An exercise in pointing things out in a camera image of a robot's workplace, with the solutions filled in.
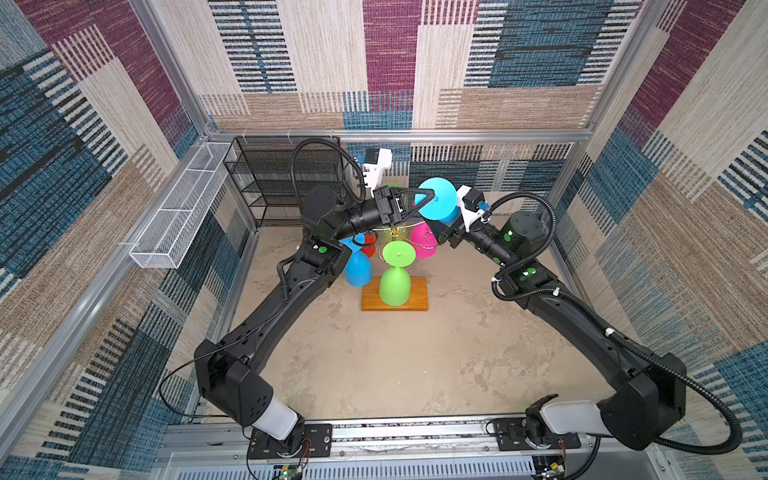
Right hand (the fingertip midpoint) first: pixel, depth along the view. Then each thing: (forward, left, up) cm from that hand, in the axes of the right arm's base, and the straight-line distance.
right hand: (437, 201), depth 67 cm
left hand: (-11, +3, +11) cm, 15 cm away
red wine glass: (+1, +16, -16) cm, 23 cm away
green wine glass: (-10, +10, -16) cm, 21 cm away
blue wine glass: (-4, +19, -17) cm, 26 cm away
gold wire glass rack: (+1, +9, -11) cm, 14 cm away
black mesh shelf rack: (+39, +54, -17) cm, 69 cm away
